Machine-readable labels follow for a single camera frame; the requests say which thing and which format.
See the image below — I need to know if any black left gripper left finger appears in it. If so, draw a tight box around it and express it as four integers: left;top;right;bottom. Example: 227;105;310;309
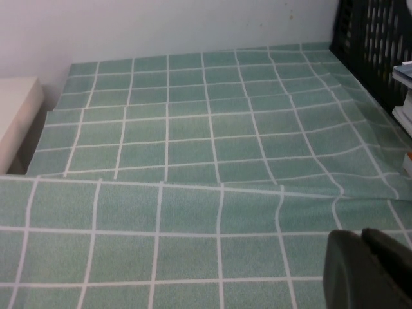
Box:
323;229;400;309

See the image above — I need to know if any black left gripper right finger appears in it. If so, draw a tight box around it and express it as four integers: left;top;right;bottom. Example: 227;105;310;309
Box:
360;227;412;309

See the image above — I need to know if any blue cover booklet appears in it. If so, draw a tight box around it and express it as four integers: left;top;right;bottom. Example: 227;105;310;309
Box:
391;61;412;90

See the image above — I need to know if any black mesh book holder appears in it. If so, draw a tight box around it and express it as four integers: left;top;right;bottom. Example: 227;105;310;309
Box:
328;0;412;114

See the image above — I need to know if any green checked tablecloth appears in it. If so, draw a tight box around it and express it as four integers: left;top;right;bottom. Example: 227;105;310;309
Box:
0;41;412;309

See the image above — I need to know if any white furniture block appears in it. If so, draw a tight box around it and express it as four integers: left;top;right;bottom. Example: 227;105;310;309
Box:
0;76;45;176

